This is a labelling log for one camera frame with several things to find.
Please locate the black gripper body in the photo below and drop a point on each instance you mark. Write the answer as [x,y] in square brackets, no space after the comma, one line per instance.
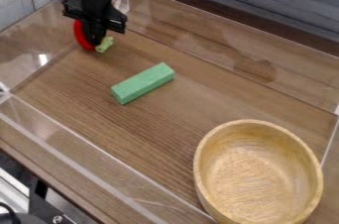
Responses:
[97,14]

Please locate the red plush strawberry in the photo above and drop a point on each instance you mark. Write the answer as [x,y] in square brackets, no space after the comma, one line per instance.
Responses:
[107,41]

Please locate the clear acrylic enclosure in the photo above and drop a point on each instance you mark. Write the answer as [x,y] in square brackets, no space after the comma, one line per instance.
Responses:
[194,98]

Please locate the green rectangular block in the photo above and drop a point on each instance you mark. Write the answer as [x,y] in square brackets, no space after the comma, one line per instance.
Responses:
[143,82]

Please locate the wooden bowl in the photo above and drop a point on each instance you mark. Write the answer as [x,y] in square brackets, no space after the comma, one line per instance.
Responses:
[257,174]

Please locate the black metal table bracket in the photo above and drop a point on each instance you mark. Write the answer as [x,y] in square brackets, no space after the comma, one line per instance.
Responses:
[42,208]

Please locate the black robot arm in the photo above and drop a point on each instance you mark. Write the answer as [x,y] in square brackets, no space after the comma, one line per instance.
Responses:
[95,17]

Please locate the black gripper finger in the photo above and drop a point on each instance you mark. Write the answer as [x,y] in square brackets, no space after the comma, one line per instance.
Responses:
[99,31]
[87,31]

